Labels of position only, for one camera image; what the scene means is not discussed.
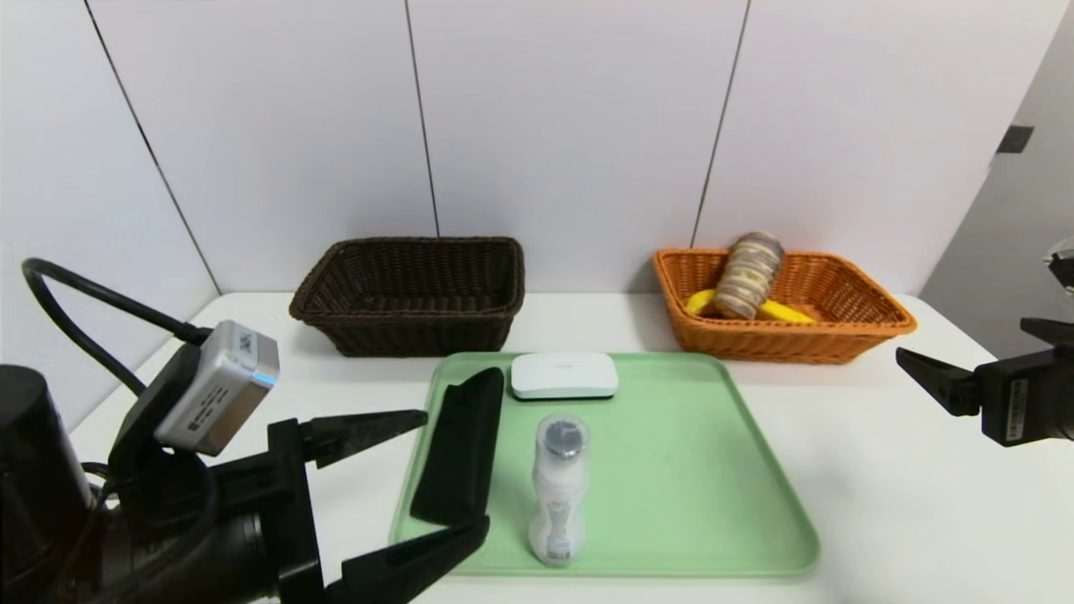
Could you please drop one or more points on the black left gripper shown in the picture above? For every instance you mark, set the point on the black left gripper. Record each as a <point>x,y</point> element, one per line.
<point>295,503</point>

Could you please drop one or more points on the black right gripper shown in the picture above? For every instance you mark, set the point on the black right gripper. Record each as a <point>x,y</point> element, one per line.
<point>1015,400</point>

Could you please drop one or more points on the white plastic bottle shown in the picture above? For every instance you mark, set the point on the white plastic bottle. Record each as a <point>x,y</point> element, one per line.
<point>560,491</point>

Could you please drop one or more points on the yellow banana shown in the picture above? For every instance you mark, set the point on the yellow banana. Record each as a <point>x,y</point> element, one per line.
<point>789,312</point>

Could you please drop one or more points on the striped twisted bread loaf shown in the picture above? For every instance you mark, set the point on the striped twisted bread loaf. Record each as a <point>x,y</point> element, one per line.
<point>748,277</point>

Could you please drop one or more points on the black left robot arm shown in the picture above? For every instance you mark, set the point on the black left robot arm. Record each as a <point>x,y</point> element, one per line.
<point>50,503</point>

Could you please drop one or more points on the dark brown wicker basket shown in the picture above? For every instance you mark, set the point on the dark brown wicker basket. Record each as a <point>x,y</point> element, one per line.
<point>403,331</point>

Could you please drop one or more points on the orange wicker basket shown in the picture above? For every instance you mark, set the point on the orange wicker basket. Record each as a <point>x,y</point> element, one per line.
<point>797,344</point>

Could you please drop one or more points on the black folded soft case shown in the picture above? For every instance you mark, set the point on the black folded soft case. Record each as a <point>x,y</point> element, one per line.
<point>457,453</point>

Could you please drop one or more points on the white flat router box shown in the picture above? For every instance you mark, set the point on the white flat router box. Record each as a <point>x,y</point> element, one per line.
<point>564,374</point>

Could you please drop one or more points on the light green plastic tray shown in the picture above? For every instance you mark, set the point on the light green plastic tray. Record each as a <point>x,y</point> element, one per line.
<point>671,486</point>

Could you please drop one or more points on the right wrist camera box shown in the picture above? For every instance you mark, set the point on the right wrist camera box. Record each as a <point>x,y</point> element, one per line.
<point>1064,264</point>

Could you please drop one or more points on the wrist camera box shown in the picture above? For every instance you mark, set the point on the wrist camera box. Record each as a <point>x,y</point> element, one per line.
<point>218,394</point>
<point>1064,264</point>

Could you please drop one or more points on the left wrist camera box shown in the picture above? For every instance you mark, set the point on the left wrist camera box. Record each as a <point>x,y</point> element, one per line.
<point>218,394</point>

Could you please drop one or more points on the dark wall bracket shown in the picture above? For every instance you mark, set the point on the dark wall bracket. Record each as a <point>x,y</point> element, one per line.
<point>1014,139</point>

